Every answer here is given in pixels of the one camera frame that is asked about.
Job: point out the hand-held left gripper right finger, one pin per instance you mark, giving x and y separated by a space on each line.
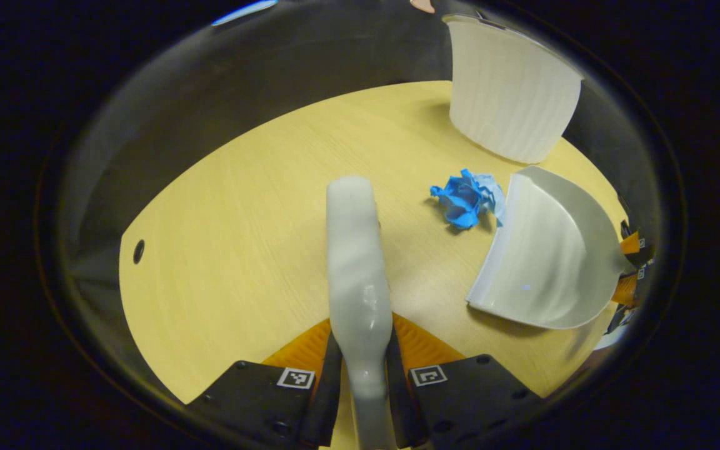
400 406

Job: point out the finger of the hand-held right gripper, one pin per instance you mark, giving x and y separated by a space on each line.
631 244
626 289

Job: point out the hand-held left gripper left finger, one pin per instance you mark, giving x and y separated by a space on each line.
325 400

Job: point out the white dustpan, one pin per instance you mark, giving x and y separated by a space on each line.
554 250

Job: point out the small white broom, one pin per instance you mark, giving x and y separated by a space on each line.
357 262

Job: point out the blue paper trash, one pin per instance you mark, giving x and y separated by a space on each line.
463 200

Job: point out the white garbage bin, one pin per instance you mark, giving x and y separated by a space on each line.
510 94

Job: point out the wooden desktop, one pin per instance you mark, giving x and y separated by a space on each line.
241 219

